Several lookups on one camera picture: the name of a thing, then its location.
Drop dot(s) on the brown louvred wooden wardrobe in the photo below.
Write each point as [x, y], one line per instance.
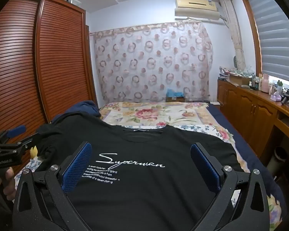
[14, 65]

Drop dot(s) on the beige wall air conditioner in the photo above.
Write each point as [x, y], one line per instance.
[195, 9]

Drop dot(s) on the pink bottle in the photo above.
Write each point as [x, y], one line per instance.
[265, 83]

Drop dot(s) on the circle-patterned sheer curtain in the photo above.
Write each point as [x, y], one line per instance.
[147, 65]

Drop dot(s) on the white bottle with green cap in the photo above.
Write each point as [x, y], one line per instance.
[279, 85]

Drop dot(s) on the dark round mirror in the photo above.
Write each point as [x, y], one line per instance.
[235, 62]

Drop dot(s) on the person's left hand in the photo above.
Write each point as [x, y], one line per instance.
[9, 181]

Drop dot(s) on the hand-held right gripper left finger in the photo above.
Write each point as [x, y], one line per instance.
[77, 167]

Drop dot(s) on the white waste bin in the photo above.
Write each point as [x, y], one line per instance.
[277, 158]

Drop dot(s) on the beige tied side curtain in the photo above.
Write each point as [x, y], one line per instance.
[236, 41]

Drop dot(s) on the black printed t-shirt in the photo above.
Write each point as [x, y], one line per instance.
[134, 197]

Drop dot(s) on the blue floral white sheet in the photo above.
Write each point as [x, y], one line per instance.
[36, 164]

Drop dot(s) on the stack of papers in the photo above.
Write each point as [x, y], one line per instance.
[223, 73]

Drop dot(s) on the purple tissue pack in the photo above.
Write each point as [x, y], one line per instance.
[276, 96]

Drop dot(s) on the long wooden cabinet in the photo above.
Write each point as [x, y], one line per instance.
[245, 103]

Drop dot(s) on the navy bed sheet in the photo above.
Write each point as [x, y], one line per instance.
[245, 144]

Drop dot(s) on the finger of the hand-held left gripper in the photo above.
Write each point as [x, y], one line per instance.
[29, 141]
[16, 130]

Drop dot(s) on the folded navy clothes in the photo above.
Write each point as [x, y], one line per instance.
[86, 108]

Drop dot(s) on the open cardboard box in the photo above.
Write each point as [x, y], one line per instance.
[240, 79]

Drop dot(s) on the black handheld device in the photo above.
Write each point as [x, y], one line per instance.
[287, 95]

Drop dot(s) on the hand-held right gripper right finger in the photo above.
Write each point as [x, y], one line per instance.
[204, 168]

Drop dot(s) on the white power strip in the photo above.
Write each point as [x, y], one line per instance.
[215, 102]

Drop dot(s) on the rose floral blanket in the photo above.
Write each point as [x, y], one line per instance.
[147, 113]

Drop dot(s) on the grey striped window blind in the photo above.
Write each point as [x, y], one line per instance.
[274, 41]

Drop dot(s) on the brown box with blue cloth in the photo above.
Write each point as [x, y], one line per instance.
[175, 95]

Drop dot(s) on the yellow plush toy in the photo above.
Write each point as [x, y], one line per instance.
[34, 152]

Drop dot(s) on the clear storage box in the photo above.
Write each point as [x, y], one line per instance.
[74, 2]

